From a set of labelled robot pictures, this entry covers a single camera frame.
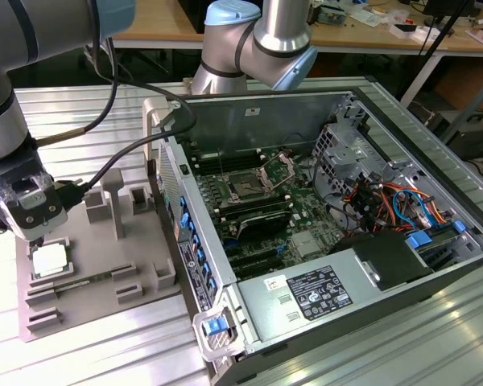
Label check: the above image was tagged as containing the CPU socket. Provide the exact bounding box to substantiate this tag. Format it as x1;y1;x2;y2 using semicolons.
225;170;266;202

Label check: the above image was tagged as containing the thin arm cable bundle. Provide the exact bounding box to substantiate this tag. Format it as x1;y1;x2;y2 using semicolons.
80;38;114;81

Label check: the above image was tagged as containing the black expansion slot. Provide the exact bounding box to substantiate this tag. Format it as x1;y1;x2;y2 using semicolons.
229;247;282;269
232;257;283;279

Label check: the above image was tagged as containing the black RAM slot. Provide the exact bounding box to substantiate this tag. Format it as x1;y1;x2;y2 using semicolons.
192;157;262;175
219;199;293;221
191;149;262;162
215;191;285;208

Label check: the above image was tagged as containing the grey power supply unit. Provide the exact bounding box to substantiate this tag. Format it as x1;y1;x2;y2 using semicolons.
236;247;382;343

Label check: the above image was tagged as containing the thick black camera cable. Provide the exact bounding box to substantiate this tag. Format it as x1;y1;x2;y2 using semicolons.
54;78;198;210

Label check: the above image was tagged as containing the open grey PC case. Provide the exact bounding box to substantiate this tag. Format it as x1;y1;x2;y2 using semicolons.
142;86;483;386

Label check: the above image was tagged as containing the small white parts box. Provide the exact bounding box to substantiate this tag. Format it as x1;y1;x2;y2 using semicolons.
389;22;432;43

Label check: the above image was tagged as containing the blue data wire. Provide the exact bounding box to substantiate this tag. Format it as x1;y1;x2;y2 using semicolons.
390;188;432;231

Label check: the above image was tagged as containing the green motherboard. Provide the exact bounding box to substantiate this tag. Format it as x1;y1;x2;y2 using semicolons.
184;144;347;282

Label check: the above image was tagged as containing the black computer tower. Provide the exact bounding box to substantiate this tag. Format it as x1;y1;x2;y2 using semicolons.
442;114;483;162

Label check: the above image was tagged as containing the green RAM stick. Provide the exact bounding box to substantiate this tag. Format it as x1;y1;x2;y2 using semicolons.
52;269;120;291

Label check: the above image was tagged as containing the silver chipset heatsink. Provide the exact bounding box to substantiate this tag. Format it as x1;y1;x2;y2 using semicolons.
291;232;321;257

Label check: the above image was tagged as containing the black rating label sticker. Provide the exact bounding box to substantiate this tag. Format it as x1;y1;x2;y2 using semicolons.
285;263;353;322

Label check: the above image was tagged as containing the blue case latch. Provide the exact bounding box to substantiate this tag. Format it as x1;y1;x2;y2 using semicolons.
206;317;228;335

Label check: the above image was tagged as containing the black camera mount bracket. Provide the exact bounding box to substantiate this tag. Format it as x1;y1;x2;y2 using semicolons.
0;171;54;208

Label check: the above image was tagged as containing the black plastic air shroud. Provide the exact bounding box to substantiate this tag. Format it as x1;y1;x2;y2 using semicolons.
328;231;435;293

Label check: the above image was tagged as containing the brown cardboard box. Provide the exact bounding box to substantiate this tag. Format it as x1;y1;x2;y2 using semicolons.
434;60;483;106

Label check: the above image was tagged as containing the metal socket cover frame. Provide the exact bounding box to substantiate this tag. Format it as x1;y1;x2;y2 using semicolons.
256;150;297;191

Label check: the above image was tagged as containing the silver square CPU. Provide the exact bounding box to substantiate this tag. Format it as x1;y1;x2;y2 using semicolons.
31;243;74;278

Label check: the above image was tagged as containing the wooden workbench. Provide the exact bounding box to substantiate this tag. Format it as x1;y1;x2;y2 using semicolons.
112;0;483;57

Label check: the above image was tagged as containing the small white sticker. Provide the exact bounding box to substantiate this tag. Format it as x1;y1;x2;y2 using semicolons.
263;273;289;293

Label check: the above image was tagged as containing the silver metal drive cage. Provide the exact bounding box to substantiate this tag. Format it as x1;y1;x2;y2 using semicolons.
312;94;418;190

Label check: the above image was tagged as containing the black expansion card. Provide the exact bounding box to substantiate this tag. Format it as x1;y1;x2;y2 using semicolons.
235;211;293;242

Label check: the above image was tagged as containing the black cable with tan sleeve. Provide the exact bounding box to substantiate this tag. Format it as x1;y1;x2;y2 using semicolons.
34;35;120;146

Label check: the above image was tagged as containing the grey plastic parts rack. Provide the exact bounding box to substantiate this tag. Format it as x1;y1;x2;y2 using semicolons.
14;168;182;343

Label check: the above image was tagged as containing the orange red wire bundle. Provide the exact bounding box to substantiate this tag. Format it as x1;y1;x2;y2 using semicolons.
341;181;456;226

